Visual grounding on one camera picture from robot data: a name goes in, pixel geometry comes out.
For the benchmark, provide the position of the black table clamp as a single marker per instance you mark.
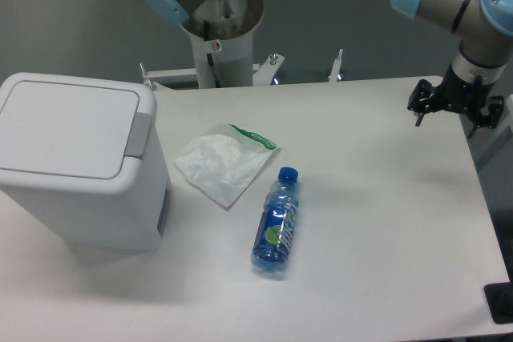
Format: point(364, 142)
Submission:
point(499, 300)

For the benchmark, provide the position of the white metal support frame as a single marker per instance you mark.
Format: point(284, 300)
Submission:
point(274, 71)

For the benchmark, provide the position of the silver robot base column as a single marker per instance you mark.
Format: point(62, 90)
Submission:
point(221, 35)

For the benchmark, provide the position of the white crumpled plastic bag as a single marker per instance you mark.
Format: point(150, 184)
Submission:
point(224, 160)

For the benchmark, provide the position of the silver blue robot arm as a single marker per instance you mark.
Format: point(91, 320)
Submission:
point(485, 31)

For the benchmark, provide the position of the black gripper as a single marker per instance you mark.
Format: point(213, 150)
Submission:
point(459, 96)

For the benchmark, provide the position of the white plastic trash can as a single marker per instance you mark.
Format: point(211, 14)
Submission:
point(126, 212)

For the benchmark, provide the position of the white trash can lid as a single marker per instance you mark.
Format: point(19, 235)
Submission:
point(66, 129)

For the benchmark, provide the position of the blue plastic drink bottle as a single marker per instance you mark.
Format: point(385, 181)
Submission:
point(274, 236)

